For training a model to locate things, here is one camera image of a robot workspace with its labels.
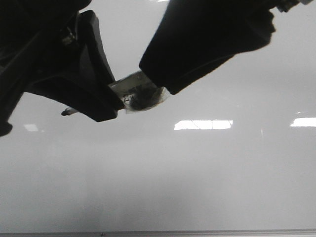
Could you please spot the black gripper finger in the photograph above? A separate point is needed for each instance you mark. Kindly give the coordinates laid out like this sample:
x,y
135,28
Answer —
x,y
57,54
196,37

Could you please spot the white whiteboard with aluminium frame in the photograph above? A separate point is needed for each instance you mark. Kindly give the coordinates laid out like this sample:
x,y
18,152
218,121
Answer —
x,y
236,150

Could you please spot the white black whiteboard marker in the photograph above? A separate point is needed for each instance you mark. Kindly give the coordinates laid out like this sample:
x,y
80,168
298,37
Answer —
x,y
134,93

